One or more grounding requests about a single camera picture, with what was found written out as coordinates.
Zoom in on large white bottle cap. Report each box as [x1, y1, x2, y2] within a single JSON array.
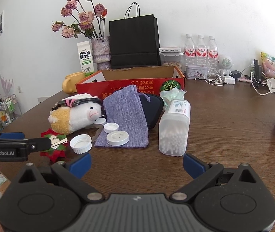
[[69, 134, 92, 154]]

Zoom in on red felt flower decoration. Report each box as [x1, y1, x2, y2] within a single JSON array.
[[40, 128, 68, 163]]

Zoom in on cotton swab plastic container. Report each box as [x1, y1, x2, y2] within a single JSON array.
[[158, 100, 191, 157]]

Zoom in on white round disc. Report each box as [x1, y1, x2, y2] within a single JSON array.
[[106, 130, 129, 146]]

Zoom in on yellow white plush toy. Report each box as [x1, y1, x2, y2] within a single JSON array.
[[48, 93, 102, 135]]

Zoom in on small white bottle cap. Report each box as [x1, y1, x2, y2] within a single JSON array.
[[103, 122, 119, 134]]

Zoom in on dark navy zip case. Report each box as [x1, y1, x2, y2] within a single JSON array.
[[138, 92, 164, 130]]

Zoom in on purple linen pouch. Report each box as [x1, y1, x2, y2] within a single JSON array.
[[103, 85, 149, 148]]

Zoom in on metal storage rack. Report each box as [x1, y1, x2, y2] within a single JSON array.
[[0, 94, 22, 131]]

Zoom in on yellow ceramic mug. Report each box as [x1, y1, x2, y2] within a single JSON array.
[[62, 71, 86, 94]]

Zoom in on white earphones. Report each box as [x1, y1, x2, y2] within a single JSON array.
[[204, 72, 225, 86]]

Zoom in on white charger block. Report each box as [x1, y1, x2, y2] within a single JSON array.
[[222, 75, 236, 85]]

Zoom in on decorated tin box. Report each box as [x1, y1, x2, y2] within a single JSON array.
[[185, 65, 208, 80]]

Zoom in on red cardboard box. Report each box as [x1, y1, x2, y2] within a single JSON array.
[[76, 66, 186, 99]]

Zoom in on black power adapter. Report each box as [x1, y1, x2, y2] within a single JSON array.
[[231, 70, 241, 80]]

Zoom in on white milk carton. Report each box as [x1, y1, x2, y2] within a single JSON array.
[[77, 41, 95, 77]]

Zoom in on white robot figurine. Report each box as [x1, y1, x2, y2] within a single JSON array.
[[217, 55, 234, 76]]

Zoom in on clear seed storage container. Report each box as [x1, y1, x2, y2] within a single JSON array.
[[159, 47, 184, 71]]

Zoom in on left water bottle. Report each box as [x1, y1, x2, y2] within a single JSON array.
[[184, 34, 196, 66]]

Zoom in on water bottle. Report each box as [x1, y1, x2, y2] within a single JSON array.
[[196, 35, 207, 67], [207, 36, 218, 74], [184, 34, 196, 66]]

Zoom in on right water bottle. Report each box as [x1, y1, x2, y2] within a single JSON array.
[[207, 36, 218, 74]]

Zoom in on middle water bottle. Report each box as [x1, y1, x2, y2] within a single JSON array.
[[196, 35, 207, 67]]

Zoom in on purple ceramic vase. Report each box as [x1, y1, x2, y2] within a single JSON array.
[[91, 37, 111, 70]]

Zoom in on colourful snack bag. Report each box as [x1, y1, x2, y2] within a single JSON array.
[[260, 52, 275, 79]]

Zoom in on dried rose bouquet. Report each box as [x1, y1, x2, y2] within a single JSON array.
[[51, 0, 107, 40]]

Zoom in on black paper bag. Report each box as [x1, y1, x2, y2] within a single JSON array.
[[109, 2, 160, 69]]

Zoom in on white cable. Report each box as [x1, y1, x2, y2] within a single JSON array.
[[241, 63, 275, 96]]

